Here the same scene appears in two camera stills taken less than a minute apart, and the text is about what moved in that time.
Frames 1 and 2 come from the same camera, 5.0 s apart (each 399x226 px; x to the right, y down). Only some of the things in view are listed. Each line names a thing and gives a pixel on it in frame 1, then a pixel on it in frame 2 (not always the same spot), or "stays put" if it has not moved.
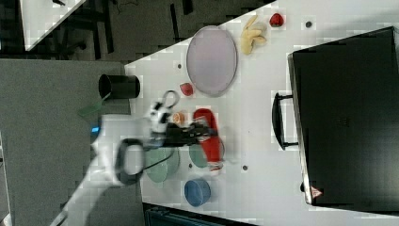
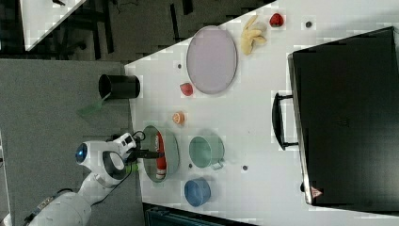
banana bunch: [251, 34] stays put
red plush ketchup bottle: [212, 146] → [161, 164]
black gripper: [176, 136] → [142, 153]
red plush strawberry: [186, 88] stays put
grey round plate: [212, 61] stays put
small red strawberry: [276, 20] stays put
